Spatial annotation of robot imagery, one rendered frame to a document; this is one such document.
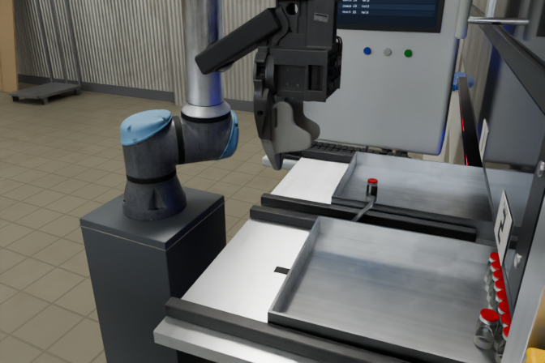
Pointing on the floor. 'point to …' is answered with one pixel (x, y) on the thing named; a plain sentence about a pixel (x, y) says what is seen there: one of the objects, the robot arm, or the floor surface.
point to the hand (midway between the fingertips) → (272, 158)
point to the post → (529, 302)
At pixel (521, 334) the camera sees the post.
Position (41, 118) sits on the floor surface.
